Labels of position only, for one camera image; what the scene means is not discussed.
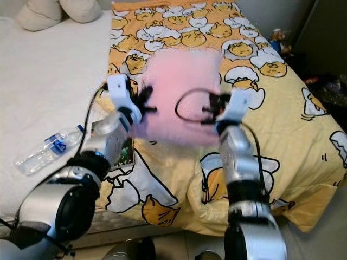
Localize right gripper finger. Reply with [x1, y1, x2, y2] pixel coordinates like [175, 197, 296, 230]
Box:
[202, 93, 214, 126]

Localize pink cloth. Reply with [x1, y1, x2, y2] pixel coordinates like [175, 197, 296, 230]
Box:
[133, 50, 224, 147]

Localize clear plastic water bottle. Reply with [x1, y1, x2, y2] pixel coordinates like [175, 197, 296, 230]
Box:
[14, 125, 86, 176]

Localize dark cover book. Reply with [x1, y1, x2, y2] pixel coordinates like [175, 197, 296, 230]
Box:
[87, 118, 137, 173]

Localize yellow cartoon print blanket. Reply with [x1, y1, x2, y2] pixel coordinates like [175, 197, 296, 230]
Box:
[92, 0, 347, 237]

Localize small colourful toy figure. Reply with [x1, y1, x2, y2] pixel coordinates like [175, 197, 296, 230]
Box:
[271, 28, 293, 55]

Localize white bed mattress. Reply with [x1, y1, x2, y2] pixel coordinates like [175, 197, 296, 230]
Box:
[0, 15, 142, 245]

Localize black bag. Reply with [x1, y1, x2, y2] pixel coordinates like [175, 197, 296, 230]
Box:
[304, 73, 347, 117]

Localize wardrobe sliding doors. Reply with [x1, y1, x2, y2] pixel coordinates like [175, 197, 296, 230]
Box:
[293, 0, 347, 76]

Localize beige plush toy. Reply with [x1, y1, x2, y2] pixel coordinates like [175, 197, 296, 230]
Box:
[15, 0, 102, 32]

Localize robot left leg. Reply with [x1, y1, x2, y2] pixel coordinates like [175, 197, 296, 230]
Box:
[102, 237, 157, 260]

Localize robot leg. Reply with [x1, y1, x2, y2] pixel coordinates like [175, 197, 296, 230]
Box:
[194, 250, 224, 260]
[102, 237, 157, 260]

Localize robot right leg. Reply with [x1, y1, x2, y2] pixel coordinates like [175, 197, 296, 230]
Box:
[194, 250, 224, 260]

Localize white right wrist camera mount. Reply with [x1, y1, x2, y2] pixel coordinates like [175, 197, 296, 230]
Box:
[224, 88, 251, 128]

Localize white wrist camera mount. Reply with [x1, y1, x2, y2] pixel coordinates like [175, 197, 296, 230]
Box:
[224, 88, 251, 128]
[106, 74, 137, 115]

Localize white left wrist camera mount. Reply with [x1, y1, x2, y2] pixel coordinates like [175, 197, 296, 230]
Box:
[106, 74, 137, 115]

